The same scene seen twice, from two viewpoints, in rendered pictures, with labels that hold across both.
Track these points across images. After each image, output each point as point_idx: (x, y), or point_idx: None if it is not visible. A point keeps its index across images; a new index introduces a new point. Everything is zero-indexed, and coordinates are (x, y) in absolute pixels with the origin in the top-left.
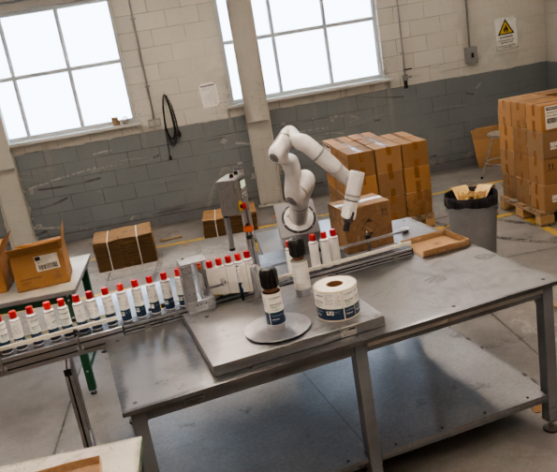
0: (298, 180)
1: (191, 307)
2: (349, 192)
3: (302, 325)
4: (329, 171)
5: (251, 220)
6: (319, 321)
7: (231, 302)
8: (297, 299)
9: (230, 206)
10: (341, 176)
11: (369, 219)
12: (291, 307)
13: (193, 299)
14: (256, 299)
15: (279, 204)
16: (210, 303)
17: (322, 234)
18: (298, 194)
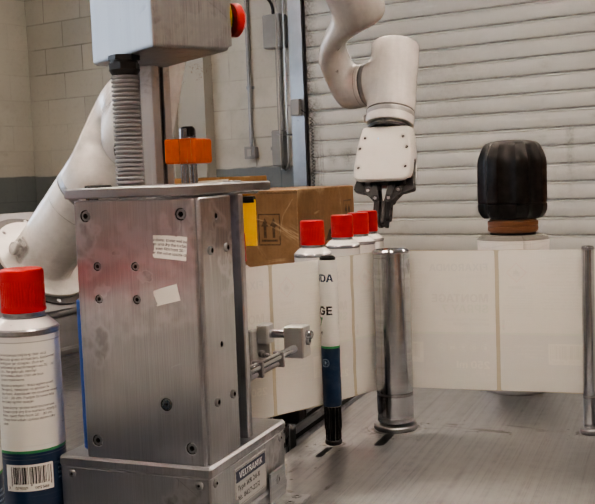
0: (183, 68)
1: (219, 495)
2: (399, 97)
3: None
4: (361, 15)
5: (170, 131)
6: None
7: (307, 461)
8: (550, 399)
9: (200, 0)
10: (340, 59)
11: (330, 232)
12: None
13: (227, 434)
14: (401, 426)
15: None
16: (271, 465)
17: (364, 219)
18: (172, 121)
